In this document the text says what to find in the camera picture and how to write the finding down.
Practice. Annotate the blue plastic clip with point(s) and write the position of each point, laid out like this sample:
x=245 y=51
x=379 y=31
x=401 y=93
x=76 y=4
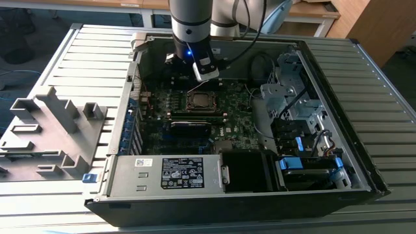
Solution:
x=299 y=144

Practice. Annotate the grey parts rack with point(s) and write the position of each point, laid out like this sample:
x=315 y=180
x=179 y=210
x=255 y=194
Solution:
x=64 y=146

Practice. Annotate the metal disk bay cage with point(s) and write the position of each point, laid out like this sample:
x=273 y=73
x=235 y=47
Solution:
x=276 y=92

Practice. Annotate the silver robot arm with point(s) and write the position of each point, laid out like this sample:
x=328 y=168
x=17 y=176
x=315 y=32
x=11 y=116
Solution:
x=189 y=19

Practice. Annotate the wooden desk white frame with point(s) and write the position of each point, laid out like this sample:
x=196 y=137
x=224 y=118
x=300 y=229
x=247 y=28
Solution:
x=312 y=14

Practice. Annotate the black PC case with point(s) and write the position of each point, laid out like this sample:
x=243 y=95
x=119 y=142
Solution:
x=211 y=214

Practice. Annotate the black office chair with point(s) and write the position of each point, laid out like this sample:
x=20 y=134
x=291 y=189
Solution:
x=16 y=53

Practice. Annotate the rear expansion slot brackets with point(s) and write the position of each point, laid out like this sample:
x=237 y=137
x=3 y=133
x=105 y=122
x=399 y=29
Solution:
x=129 y=126

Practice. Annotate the black hard disk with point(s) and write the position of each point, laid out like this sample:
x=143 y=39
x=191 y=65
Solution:
x=305 y=179

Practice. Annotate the black graphics card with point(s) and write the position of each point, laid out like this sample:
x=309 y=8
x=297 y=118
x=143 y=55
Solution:
x=189 y=129

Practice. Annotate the metal locking lever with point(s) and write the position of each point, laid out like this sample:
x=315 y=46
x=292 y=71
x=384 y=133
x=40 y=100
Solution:
x=197 y=86

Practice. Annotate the silver power supply unit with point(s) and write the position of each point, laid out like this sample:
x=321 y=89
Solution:
x=129 y=178

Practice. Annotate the green motherboard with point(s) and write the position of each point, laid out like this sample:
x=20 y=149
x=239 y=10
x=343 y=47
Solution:
x=237 y=126

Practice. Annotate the black connector block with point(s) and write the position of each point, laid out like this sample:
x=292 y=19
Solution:
x=283 y=131

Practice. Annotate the wooden cabinet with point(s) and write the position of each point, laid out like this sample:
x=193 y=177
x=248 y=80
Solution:
x=383 y=24

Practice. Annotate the chipset heatsink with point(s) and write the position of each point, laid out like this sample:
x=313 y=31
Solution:
x=223 y=145

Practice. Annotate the blue disk carrier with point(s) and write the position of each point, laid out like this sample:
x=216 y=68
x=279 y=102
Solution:
x=291 y=163

